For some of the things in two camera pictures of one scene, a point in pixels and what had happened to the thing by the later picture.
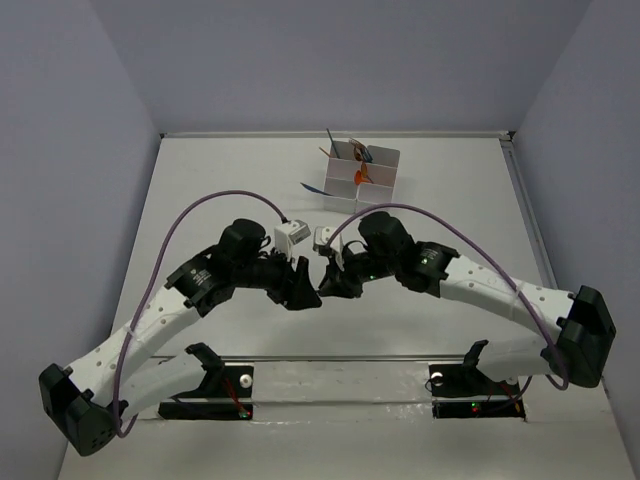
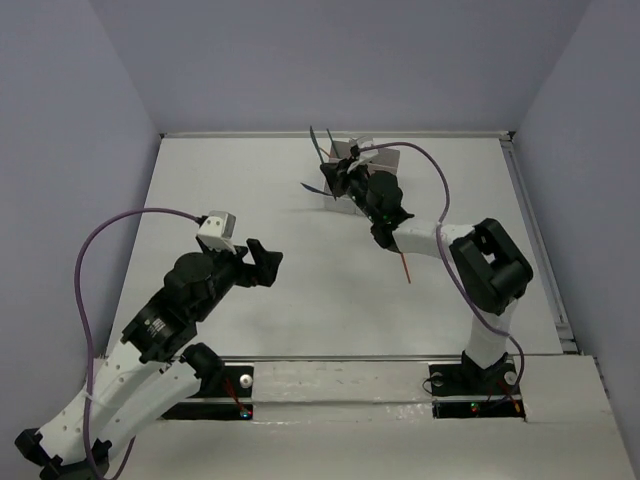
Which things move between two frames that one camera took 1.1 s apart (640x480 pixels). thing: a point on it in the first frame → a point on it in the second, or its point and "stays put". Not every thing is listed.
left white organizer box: [340, 189] stays put
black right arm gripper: [339, 283] → [338, 175]
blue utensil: [313, 189] stays put
